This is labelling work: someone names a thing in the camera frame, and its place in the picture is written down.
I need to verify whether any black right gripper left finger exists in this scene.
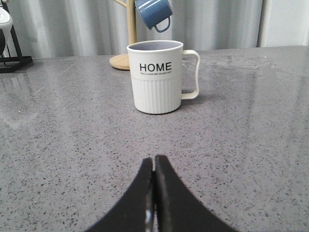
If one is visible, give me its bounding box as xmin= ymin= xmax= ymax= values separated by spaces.
xmin=87 ymin=158 xmax=155 ymax=232

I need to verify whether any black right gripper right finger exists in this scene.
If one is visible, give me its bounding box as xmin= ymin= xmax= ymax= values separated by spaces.
xmin=155 ymin=155 xmax=235 ymax=232

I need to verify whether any white HOME mug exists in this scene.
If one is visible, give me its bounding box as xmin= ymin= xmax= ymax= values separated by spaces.
xmin=127 ymin=40 xmax=200 ymax=115

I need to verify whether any wooden mug tree stand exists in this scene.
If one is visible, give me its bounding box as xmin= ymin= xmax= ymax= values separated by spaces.
xmin=109 ymin=0 xmax=137 ymax=71

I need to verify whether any blue hanging mug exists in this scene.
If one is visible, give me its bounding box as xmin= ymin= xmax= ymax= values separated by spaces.
xmin=135 ymin=0 xmax=173 ymax=33

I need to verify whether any black wire mug rack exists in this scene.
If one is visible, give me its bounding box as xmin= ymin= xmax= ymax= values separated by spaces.
xmin=0 ymin=0 xmax=33 ymax=73

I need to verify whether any white mug black handle left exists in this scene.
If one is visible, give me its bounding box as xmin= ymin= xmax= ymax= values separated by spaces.
xmin=0 ymin=7 xmax=13 ymax=55

